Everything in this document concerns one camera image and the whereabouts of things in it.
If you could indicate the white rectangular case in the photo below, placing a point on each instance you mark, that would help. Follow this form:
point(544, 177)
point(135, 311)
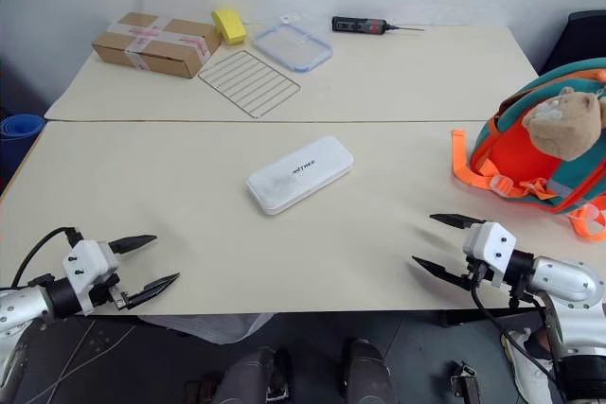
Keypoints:
point(298, 176)

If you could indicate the brown plush bear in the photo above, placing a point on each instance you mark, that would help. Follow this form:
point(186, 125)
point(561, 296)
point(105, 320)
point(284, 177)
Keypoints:
point(568, 125)

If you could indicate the small black metal stand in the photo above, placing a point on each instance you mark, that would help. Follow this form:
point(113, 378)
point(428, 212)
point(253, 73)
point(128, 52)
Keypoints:
point(465, 382)

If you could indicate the yellow sponge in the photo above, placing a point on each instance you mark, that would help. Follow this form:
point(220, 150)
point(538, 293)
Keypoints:
point(229, 25)

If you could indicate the blue bucket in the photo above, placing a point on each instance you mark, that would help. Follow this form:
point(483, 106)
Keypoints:
point(19, 134)

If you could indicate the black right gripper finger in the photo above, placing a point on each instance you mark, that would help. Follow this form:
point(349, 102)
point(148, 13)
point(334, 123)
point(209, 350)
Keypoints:
point(457, 220)
point(442, 274)

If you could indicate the black electric screwdriver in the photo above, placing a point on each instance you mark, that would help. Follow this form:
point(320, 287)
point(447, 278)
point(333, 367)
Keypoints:
point(355, 24)

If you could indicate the dark rounded shape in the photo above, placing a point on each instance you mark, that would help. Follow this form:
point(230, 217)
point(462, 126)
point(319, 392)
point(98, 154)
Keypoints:
point(253, 375)
point(367, 371)

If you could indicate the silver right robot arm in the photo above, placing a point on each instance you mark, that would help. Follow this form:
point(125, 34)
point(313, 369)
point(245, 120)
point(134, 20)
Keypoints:
point(565, 281)

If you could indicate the teal and orange backpack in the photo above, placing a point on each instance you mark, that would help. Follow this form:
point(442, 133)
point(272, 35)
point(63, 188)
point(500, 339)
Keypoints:
point(521, 158)

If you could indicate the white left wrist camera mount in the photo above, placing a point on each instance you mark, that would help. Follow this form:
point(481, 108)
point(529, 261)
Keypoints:
point(85, 259)

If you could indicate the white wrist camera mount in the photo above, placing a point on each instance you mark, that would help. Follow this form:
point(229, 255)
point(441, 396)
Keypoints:
point(85, 259)
point(492, 243)

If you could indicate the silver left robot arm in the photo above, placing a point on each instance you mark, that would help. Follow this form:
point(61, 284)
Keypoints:
point(28, 302)

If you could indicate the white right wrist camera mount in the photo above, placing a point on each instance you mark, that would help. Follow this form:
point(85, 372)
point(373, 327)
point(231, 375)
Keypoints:
point(492, 243)

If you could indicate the white shoe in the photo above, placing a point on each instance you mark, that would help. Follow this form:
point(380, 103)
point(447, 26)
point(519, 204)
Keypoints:
point(528, 368)

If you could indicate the black chair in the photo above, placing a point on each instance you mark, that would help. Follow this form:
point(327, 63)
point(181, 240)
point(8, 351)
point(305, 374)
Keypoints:
point(577, 40)

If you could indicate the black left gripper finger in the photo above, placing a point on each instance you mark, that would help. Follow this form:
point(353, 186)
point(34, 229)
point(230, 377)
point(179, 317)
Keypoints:
point(132, 243)
point(154, 288)

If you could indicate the clear blue-rimmed container lid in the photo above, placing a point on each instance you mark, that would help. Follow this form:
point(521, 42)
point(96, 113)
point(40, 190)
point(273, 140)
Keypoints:
point(293, 42)

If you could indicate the white plastic bag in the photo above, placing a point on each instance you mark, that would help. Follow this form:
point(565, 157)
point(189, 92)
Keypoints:
point(208, 326)

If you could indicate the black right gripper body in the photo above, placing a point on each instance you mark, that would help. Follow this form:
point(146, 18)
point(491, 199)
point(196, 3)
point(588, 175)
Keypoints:
point(479, 274)

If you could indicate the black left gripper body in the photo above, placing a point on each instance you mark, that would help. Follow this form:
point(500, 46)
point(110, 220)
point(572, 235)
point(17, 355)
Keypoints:
point(110, 291)

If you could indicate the taped cardboard box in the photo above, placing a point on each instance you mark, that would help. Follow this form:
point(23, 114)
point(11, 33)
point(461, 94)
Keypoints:
point(156, 44)

